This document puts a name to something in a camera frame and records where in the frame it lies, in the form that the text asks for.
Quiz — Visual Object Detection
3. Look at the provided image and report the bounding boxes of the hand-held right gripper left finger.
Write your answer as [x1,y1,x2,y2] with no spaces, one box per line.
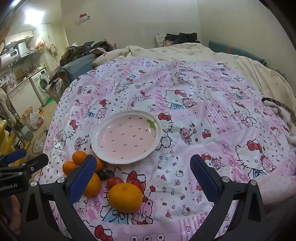
[20,155,97,241]

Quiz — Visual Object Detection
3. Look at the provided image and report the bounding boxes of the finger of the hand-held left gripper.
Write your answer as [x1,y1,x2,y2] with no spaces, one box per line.
[0,148,27,168]
[0,153,49,179]

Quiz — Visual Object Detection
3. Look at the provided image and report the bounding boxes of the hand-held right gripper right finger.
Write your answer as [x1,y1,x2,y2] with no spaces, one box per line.
[190,154,269,241]

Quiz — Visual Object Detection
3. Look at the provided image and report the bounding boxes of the large orange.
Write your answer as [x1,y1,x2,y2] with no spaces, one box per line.
[82,173,102,197]
[109,183,143,213]

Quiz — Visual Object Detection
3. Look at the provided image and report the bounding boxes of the small tangerine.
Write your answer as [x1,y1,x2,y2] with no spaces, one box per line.
[62,161,77,175]
[72,151,88,165]
[92,156,105,172]

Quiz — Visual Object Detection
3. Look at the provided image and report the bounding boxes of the red tomato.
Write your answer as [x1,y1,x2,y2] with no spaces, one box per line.
[106,176,125,189]

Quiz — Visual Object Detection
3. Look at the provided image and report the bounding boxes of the white plastic plate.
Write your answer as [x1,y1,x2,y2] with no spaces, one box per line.
[91,110,162,164]

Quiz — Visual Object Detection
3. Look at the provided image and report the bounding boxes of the grey box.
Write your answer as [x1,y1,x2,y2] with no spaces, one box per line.
[21,126,33,141]

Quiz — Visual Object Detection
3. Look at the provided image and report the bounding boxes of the white plastic bag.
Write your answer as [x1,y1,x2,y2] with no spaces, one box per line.
[30,110,45,129]

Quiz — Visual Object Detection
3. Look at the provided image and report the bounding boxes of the kitchen counter cabinet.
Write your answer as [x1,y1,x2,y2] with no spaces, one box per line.
[6,78,42,117]

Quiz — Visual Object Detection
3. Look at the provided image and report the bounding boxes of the white washing machine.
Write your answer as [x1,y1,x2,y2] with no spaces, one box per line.
[30,69,52,106]

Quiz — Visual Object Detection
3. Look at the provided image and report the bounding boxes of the pink fuzzy cloth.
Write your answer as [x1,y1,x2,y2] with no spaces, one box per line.
[256,176,296,215]

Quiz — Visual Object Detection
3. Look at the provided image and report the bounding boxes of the pink cartoon printed blanket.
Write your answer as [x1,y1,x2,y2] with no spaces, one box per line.
[38,56,296,241]

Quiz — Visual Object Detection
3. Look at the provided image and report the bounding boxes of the white water heater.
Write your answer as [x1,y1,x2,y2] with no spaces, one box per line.
[0,48,19,70]

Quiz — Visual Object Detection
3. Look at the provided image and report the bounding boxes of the blue-grey cloth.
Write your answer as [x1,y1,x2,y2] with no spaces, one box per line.
[57,54,98,86]

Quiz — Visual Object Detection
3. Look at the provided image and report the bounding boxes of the range hood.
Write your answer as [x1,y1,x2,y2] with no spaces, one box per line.
[14,42,36,59]

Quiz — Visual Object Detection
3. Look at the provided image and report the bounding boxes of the tabby cat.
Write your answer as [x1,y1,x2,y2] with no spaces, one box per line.
[261,97,296,144]

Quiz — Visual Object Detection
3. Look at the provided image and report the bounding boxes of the orange plastic bag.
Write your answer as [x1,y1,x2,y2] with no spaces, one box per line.
[35,36,47,49]

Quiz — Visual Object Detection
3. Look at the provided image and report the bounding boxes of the pile of clothes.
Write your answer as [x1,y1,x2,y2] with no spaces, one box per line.
[60,40,116,67]

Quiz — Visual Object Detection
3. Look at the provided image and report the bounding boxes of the teal cushion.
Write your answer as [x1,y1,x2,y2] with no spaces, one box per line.
[208,40,268,67]

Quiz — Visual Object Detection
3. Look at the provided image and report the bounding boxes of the ceiling light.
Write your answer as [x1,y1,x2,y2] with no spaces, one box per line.
[23,4,45,24]

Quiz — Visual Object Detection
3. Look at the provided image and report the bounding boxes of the dark clothes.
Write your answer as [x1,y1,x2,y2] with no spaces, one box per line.
[165,32,201,44]

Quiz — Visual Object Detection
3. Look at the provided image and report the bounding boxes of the patterned pillow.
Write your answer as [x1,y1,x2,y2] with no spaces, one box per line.
[155,33,173,48]

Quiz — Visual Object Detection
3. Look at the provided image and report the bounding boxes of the yellow frame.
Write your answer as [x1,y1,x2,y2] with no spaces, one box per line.
[0,120,30,159]

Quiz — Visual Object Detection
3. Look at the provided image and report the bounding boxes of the white wall cabinets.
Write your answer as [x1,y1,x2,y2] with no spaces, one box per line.
[5,30,35,46]

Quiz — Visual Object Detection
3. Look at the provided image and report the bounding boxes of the wall decoration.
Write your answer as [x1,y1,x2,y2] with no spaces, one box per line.
[75,13,91,24]

